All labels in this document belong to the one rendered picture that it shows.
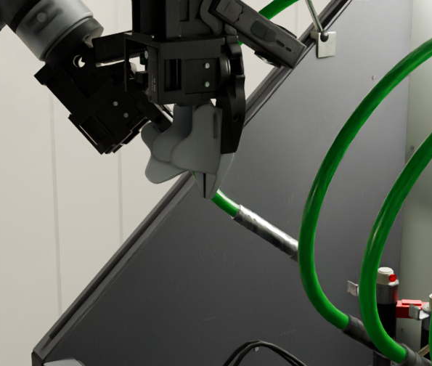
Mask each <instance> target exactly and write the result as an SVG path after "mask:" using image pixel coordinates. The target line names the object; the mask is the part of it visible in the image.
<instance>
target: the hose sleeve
mask: <svg viewBox="0 0 432 366"><path fill-rule="evenodd" d="M238 206H239V208H238V210H237V213H236V214H235V215H234V216H232V219H233V220H235V221H236V222H237V223H239V224H240V225H243V226H244V227H245V228H246V229H249V230H250V231H251V232H253V233H255V234H256V235H258V236H259V237H261V238H263V239H264V240H266V241H267V242H269V243H271V244H272V245H273V246H274V247H276V248H279V249H280V250H281V251H283V252H285V253H286V254H287V255H289V256H292V255H294V254H295V253H296V251H297V250H298V241H297V240H295V239H293V238H292V237H291V236H289V235H287V234H285V232H283V231H281V230H280V229H278V228H276V227H275V226H273V225H272V224H270V223H269V222H267V221H265V220H264V219H262V218H261V217H260V216H258V215H257V214H256V213H253V212H252V211H251V210H249V209H247V208H245V207H244V206H242V205H238Z"/></svg>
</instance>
